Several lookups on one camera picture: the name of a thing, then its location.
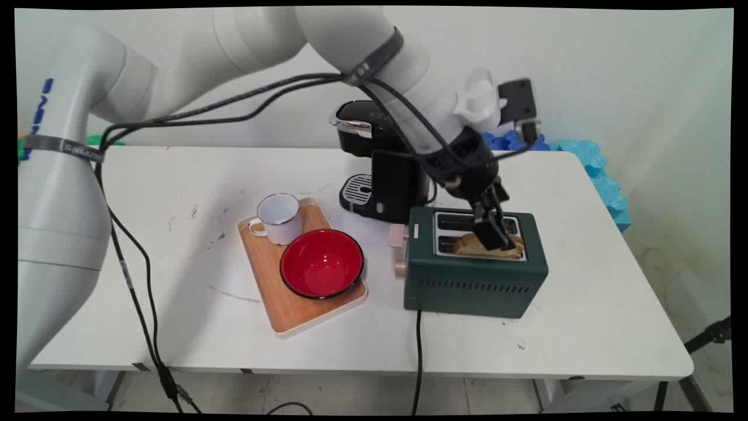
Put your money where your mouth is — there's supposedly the dark green toaster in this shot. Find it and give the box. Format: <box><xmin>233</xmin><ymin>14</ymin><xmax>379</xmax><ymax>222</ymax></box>
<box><xmin>403</xmin><ymin>206</ymin><xmax>549</xmax><ymax>320</ymax></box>

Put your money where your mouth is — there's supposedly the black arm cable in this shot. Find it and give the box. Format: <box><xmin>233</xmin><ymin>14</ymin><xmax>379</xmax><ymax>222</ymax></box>
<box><xmin>96</xmin><ymin>75</ymin><xmax>541</xmax><ymax>413</ymax></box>
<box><xmin>93</xmin><ymin>73</ymin><xmax>468</xmax><ymax>413</ymax></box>

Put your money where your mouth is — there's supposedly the black coffee machine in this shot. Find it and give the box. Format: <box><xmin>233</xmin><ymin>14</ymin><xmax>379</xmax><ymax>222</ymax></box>
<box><xmin>330</xmin><ymin>100</ymin><xmax>438</xmax><ymax>225</ymax></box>

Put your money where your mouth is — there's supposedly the wooden serving tray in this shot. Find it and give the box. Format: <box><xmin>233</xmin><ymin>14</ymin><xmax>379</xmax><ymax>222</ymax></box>
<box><xmin>237</xmin><ymin>197</ymin><xmax>369</xmax><ymax>339</ymax></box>

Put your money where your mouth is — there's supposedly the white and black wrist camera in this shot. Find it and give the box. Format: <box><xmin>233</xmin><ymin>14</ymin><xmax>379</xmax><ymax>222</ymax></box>
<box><xmin>453</xmin><ymin>68</ymin><xmax>542</xmax><ymax>144</ymax></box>

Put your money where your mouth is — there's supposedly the light blue foam mat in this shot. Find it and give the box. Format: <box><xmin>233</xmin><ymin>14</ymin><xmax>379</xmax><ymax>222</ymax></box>
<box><xmin>548</xmin><ymin>139</ymin><xmax>633</xmax><ymax>233</ymax></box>

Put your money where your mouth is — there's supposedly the grey table leg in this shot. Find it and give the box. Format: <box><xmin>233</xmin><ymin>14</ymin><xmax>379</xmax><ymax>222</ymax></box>
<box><xmin>104</xmin><ymin>371</ymin><xmax>128</xmax><ymax>411</ymax></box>

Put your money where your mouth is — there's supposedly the pink toaster lever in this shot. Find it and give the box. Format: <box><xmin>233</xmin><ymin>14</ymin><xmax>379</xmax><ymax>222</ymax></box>
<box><xmin>388</xmin><ymin>223</ymin><xmax>410</xmax><ymax>261</ymax></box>

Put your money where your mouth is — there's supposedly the white enamel mug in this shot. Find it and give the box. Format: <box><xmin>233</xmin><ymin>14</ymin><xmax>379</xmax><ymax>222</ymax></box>
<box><xmin>248</xmin><ymin>193</ymin><xmax>305</xmax><ymax>246</ymax></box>

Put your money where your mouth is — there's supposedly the grey velcro strap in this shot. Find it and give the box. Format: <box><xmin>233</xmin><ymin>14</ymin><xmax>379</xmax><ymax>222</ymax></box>
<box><xmin>22</xmin><ymin>134</ymin><xmax>106</xmax><ymax>164</ymax></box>
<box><xmin>341</xmin><ymin>26</ymin><xmax>405</xmax><ymax>87</ymax></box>

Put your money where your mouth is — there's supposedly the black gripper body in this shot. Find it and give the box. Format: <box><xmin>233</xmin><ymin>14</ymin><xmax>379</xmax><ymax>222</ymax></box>
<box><xmin>435</xmin><ymin>129</ymin><xmax>509</xmax><ymax>206</ymax></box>

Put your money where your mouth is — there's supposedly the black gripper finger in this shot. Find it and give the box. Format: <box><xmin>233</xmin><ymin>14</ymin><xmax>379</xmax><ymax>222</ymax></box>
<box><xmin>472</xmin><ymin>196</ymin><xmax>516</xmax><ymax>253</ymax></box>
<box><xmin>493</xmin><ymin>182</ymin><xmax>520</xmax><ymax>238</ymax></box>

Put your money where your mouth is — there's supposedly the black tripod leg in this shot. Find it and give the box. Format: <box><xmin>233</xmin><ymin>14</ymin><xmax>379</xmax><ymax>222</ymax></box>
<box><xmin>653</xmin><ymin>315</ymin><xmax>733</xmax><ymax>413</ymax></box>

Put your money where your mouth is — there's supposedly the dark blue foam mat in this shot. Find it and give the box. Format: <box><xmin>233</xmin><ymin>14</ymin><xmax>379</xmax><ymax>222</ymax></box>
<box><xmin>482</xmin><ymin>130</ymin><xmax>550</xmax><ymax>152</ymax></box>

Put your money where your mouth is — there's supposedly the toasted bread slice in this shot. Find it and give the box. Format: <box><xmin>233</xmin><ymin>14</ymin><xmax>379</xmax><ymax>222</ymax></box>
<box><xmin>453</xmin><ymin>232</ymin><xmax>525</xmax><ymax>260</ymax></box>

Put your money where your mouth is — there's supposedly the red bowl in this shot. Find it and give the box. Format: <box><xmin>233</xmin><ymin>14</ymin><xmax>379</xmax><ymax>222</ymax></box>
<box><xmin>279</xmin><ymin>229</ymin><xmax>366</xmax><ymax>301</ymax></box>

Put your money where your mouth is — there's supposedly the black floor cable loop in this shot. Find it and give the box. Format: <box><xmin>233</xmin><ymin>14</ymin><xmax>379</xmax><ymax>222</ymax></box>
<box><xmin>265</xmin><ymin>401</ymin><xmax>314</xmax><ymax>416</ymax></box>

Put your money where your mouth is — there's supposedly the black toaster power cable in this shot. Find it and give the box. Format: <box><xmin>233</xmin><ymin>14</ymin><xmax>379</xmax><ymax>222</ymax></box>
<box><xmin>411</xmin><ymin>309</ymin><xmax>424</xmax><ymax>416</ymax></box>

